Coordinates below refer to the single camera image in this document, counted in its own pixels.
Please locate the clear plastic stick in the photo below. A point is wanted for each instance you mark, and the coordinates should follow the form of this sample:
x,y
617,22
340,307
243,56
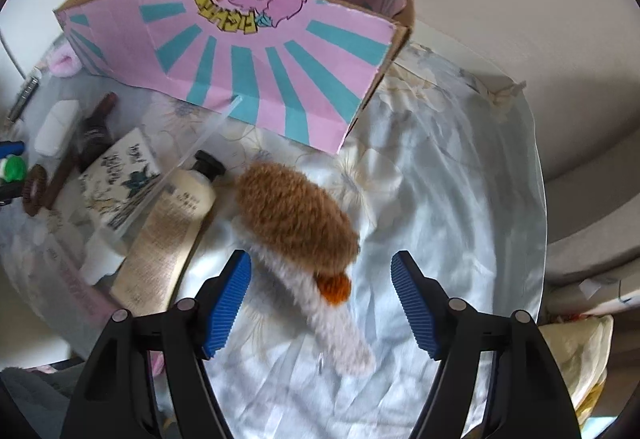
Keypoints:
x,y
220,119

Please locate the pink clear packet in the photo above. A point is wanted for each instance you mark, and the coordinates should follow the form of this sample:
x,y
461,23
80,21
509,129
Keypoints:
x,y
85,294

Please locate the grey fluffy cloth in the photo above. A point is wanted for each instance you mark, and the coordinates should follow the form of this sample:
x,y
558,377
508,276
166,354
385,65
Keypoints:
x,y
30,399

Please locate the pink teal cardboard box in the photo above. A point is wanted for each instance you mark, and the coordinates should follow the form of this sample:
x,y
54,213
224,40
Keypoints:
x,y
240,64

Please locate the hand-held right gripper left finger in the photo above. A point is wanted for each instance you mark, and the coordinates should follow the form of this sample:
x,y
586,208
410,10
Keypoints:
x,y
230,304

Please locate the brown hair scrunchie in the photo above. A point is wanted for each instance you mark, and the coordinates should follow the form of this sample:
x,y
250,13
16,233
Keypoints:
x,y
26,199

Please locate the pink fluffy cloth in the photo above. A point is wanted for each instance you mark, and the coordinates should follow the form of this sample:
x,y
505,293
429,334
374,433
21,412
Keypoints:
x,y
62,66

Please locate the metal pen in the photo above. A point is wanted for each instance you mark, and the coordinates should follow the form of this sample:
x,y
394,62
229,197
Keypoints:
x,y
22,99

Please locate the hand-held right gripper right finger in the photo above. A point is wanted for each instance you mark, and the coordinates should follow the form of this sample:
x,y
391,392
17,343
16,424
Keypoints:
x,y
415,304

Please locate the cream lotion bottle black cap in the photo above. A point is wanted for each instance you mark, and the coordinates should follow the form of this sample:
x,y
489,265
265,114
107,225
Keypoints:
x,y
170,219

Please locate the floral bed sheet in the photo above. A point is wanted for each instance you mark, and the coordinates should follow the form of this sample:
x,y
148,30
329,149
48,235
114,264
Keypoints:
x,y
440,194

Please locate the dark blue tube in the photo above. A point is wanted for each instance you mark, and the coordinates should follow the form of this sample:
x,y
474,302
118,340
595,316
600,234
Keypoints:
x,y
12,149

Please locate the yellow cloth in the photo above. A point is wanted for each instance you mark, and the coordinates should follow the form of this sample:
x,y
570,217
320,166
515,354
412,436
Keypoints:
x,y
575,349

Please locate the dark brown bottle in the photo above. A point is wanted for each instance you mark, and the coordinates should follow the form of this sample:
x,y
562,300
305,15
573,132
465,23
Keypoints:
x,y
95,129

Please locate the white printed carton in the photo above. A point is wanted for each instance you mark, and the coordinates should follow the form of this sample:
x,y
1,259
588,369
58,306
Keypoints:
x,y
120,179

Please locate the brown white plush toy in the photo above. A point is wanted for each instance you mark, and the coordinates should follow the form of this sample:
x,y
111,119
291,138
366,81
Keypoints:
x,y
295,214

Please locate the green toy figure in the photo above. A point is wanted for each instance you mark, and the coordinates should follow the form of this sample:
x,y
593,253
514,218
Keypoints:
x,y
14,166

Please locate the brown stick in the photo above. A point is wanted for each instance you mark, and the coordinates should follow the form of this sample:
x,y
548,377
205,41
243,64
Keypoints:
x,y
62,179

